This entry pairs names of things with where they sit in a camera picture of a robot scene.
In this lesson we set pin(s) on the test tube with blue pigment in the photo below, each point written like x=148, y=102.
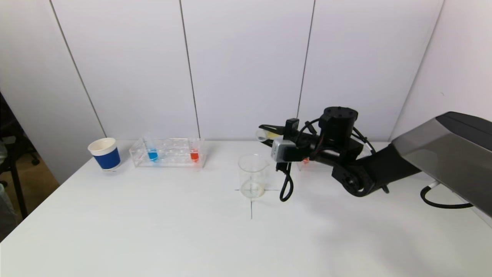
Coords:
x=152, y=155

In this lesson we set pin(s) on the blue white paper cup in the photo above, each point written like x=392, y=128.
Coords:
x=107, y=157

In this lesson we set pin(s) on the grey fabric object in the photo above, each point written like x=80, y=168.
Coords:
x=7, y=211

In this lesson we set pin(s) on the clear acrylic test tube rack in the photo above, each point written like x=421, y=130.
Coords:
x=173, y=159
x=303, y=166

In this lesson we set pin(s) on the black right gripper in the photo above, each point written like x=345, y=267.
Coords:
x=291, y=127

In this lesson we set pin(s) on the test tube with yellow pigment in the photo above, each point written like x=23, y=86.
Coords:
x=269, y=135

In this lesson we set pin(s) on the clear glass beaker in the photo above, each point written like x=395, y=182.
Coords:
x=252, y=184

